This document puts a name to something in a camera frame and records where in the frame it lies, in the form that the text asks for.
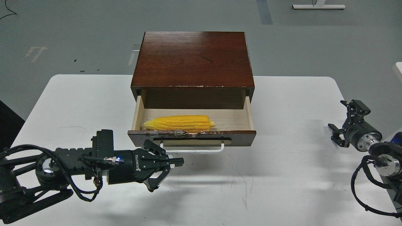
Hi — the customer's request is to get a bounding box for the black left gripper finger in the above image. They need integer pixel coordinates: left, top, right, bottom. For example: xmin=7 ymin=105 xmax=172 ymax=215
xmin=143 ymin=140 xmax=185 ymax=166
xmin=143 ymin=168 xmax=171 ymax=192

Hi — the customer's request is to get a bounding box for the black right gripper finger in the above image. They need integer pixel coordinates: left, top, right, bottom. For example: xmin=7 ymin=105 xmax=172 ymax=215
xmin=340 ymin=99 xmax=371 ymax=124
xmin=328 ymin=123 xmax=350 ymax=148

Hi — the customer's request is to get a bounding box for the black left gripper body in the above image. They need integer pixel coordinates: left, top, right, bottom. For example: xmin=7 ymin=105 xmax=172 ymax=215
xmin=107 ymin=150 xmax=148 ymax=185

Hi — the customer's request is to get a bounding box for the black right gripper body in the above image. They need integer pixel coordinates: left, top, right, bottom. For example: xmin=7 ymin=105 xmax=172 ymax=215
xmin=344 ymin=121 xmax=383 ymax=152

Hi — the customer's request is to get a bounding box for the wooden drawer with white handle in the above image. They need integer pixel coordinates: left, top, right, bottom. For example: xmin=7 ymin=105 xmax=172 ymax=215
xmin=127 ymin=95 xmax=257 ymax=153

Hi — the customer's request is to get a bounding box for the yellow corn cob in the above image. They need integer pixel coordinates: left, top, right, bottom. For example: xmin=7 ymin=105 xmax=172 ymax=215
xmin=144 ymin=115 xmax=215 ymax=132

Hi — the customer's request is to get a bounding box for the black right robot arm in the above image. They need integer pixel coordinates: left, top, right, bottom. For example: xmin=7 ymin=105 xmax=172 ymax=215
xmin=328 ymin=99 xmax=401 ymax=204

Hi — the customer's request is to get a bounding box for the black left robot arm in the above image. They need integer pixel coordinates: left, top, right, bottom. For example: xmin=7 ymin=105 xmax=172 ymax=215
xmin=0 ymin=130 xmax=184 ymax=224

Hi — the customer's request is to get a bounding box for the dark wooden drawer cabinet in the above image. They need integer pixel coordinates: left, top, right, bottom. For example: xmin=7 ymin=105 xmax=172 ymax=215
xmin=131 ymin=31 xmax=255 ymax=109

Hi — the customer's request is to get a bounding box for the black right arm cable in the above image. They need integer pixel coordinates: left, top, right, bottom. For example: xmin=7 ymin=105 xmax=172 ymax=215
xmin=351 ymin=155 xmax=402 ymax=218

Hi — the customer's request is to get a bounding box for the black cable on floor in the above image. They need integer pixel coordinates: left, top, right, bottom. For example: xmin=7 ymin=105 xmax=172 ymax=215
xmin=0 ymin=0 xmax=17 ymax=19

